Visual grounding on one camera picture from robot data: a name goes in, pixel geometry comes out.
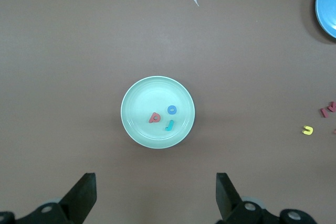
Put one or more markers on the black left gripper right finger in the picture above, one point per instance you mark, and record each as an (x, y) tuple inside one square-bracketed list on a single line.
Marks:
[(227, 197)]

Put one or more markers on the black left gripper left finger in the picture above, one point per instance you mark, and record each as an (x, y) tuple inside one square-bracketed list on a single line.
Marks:
[(78, 197)]

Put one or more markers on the teal foam letter j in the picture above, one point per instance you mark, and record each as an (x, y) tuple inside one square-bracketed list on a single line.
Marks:
[(170, 125)]

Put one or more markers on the blue foam letter o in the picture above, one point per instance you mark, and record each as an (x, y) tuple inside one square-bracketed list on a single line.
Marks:
[(168, 110)]

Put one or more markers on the red foam letter p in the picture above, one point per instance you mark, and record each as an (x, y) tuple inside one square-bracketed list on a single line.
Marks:
[(151, 120)]

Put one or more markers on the yellow foam letter u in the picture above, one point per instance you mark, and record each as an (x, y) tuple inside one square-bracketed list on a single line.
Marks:
[(307, 133)]

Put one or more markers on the pale green round plate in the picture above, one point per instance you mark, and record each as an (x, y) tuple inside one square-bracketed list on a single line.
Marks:
[(147, 95)]

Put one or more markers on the dark red foam letter i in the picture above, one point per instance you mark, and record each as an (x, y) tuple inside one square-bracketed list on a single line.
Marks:
[(325, 112)]

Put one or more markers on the blue round plate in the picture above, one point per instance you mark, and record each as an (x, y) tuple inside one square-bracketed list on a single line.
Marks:
[(328, 3)]

